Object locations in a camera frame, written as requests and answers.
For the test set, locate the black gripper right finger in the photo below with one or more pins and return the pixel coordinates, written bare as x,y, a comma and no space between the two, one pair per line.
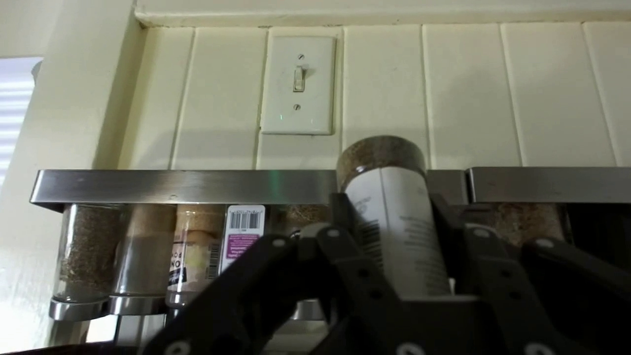
546,297

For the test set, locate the white light switch plate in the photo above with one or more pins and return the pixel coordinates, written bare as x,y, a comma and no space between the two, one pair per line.
299,86

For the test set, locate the steel spice shelf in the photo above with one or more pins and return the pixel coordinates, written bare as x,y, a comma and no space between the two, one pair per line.
165,186

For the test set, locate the tan spice jar printed label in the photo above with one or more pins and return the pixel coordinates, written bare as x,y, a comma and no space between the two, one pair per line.
195,249

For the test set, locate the jar with purple white label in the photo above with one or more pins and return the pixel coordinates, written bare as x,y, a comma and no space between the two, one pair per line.
242,230

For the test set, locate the glass jar of pepper grains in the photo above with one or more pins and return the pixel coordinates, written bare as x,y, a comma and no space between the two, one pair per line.
86,257

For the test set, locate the white window blind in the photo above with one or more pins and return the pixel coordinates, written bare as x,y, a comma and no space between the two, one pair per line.
13,111

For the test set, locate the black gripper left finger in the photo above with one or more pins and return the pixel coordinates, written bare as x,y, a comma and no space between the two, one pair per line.
278,283

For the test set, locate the spice bottle with white label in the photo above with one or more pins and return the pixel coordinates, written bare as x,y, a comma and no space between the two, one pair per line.
396,224

